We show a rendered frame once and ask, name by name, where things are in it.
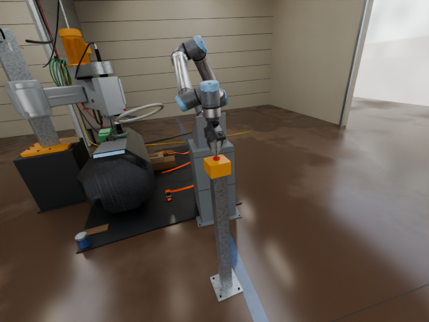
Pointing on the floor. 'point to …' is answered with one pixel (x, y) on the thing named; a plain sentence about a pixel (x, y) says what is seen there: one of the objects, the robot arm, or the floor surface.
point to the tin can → (82, 239)
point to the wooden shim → (97, 229)
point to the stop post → (221, 227)
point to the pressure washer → (105, 133)
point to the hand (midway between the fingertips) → (216, 154)
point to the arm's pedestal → (200, 186)
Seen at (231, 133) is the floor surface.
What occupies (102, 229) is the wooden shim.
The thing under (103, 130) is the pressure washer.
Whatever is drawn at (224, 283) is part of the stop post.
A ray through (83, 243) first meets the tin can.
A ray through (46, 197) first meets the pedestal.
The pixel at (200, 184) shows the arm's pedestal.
